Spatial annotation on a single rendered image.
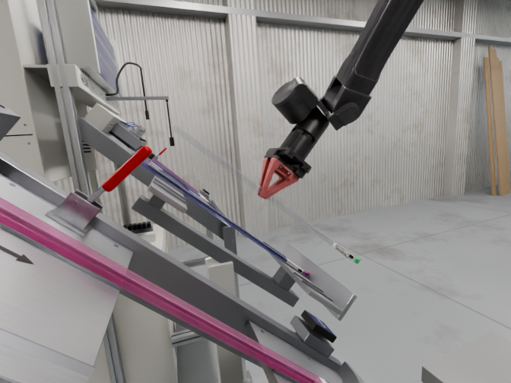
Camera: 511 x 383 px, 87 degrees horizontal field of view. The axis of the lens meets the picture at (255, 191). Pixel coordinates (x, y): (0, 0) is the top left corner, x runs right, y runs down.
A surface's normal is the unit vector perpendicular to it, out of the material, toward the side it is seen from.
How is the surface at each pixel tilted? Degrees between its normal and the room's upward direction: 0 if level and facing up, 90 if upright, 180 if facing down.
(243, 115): 90
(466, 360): 0
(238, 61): 90
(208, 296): 90
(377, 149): 90
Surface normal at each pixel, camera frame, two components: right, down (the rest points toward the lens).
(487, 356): -0.07, -0.98
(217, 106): 0.36, 0.14
